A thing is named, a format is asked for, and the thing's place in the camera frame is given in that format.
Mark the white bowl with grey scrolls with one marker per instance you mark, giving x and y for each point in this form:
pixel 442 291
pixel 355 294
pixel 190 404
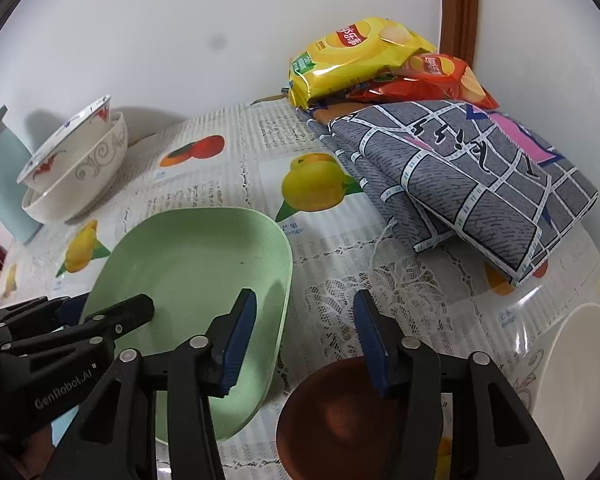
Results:
pixel 90 175

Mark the plain white bowl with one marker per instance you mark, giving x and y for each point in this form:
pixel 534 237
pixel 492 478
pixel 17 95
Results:
pixel 580 385

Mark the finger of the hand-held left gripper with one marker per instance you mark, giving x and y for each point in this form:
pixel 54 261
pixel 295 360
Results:
pixel 130 310
pixel 72 307

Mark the green plate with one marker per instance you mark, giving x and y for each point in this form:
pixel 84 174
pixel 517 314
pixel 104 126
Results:
pixel 190 270

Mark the fruit print tablecloth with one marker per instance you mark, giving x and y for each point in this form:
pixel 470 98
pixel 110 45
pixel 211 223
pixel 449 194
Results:
pixel 330 270

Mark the light blue jug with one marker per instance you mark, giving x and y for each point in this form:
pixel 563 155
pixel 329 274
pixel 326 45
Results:
pixel 7 180

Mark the wooden door frame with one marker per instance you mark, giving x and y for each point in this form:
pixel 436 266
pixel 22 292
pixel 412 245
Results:
pixel 459 10

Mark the orange chip bag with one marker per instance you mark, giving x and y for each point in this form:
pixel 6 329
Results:
pixel 430 80

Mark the brown packet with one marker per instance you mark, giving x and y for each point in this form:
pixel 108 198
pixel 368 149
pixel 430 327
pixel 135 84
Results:
pixel 337 111

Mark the yellow chip bag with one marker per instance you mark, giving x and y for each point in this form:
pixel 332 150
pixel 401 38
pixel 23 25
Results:
pixel 350 55

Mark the brown bowl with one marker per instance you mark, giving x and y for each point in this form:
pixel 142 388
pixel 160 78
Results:
pixel 330 420

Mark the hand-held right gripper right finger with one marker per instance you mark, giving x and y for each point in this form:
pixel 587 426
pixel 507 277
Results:
pixel 375 347

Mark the grey checked cloth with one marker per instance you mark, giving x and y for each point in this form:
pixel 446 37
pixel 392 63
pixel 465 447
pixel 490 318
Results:
pixel 460 175

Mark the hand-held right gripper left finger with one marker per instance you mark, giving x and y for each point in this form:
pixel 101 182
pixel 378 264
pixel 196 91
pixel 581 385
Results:
pixel 241 342

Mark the blue and red patterned bowl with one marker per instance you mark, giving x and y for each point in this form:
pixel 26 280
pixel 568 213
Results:
pixel 65 135

